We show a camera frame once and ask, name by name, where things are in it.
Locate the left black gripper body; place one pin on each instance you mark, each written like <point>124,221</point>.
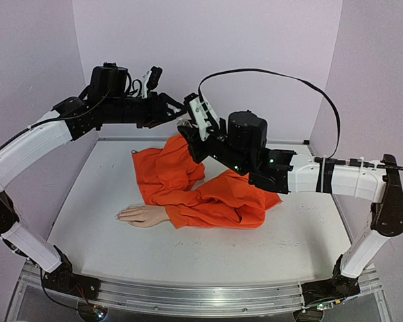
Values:
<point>146,115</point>

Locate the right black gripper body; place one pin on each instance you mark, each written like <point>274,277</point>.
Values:
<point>195,145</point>

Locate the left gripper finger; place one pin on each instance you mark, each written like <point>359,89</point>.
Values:
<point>171,104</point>
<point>162,119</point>

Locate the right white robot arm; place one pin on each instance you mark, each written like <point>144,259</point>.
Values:
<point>241,147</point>

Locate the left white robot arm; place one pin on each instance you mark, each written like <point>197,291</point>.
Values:
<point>108,99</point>

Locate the orange cloth garment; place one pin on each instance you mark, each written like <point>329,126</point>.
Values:
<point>168,177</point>

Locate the mannequin hand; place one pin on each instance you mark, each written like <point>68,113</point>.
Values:
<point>143,216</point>

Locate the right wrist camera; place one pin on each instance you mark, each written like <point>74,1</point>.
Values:
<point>203,115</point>

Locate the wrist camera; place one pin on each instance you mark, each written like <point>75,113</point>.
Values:
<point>203,115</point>
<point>150,81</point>

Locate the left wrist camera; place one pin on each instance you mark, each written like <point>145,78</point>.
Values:
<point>150,81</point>

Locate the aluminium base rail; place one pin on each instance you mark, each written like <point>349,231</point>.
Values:
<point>234,296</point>

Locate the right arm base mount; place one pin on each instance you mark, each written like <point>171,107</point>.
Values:
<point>335,288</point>

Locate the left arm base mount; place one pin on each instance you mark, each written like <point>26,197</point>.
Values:
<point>65,281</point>

